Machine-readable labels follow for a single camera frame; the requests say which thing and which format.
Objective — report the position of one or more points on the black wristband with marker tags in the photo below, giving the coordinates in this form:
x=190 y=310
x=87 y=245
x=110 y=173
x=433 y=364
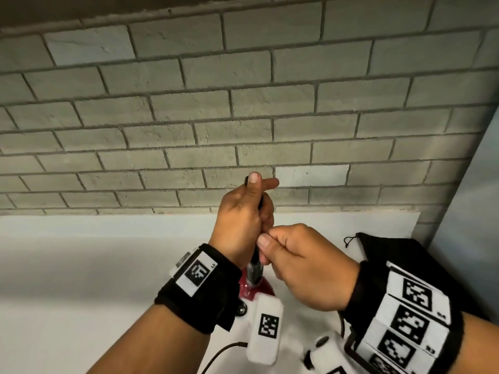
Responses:
x=405 y=307

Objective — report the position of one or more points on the red rounded object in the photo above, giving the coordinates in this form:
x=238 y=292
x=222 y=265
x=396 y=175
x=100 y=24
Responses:
x=260 y=288

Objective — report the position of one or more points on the person's left thumb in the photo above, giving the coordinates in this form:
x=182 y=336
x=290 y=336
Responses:
x=254 y=186

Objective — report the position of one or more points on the person's left forearm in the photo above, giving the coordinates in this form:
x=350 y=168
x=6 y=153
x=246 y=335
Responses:
x=156 y=342

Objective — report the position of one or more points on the person's left hand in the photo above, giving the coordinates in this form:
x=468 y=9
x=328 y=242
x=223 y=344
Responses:
x=236 y=218

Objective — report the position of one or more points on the black wristband with marker tag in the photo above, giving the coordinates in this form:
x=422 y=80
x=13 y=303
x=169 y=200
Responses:
x=210 y=296

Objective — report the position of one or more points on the person's right forearm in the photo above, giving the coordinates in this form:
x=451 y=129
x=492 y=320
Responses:
x=481 y=346

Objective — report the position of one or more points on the person's right hand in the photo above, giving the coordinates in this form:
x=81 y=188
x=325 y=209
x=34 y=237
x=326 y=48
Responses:
x=312 y=272

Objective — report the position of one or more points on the person's right thumb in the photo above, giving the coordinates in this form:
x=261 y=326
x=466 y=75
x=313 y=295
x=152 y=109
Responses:
x=269 y=247

